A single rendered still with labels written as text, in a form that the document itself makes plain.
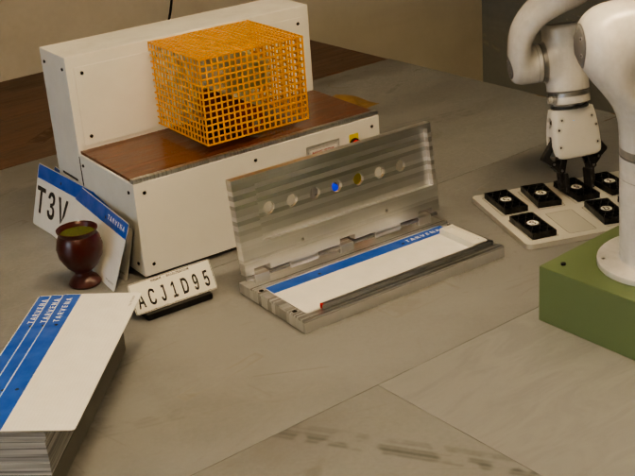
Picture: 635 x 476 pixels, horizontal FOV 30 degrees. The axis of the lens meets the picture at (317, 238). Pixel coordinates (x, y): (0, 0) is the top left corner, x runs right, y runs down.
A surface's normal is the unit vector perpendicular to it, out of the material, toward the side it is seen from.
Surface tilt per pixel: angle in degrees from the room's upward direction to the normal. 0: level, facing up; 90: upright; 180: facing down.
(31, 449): 90
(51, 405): 0
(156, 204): 90
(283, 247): 83
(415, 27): 90
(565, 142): 77
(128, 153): 0
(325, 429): 0
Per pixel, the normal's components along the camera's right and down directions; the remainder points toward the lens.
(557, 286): -0.78, 0.30
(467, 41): 0.62, 0.27
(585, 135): 0.31, 0.16
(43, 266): -0.07, -0.92
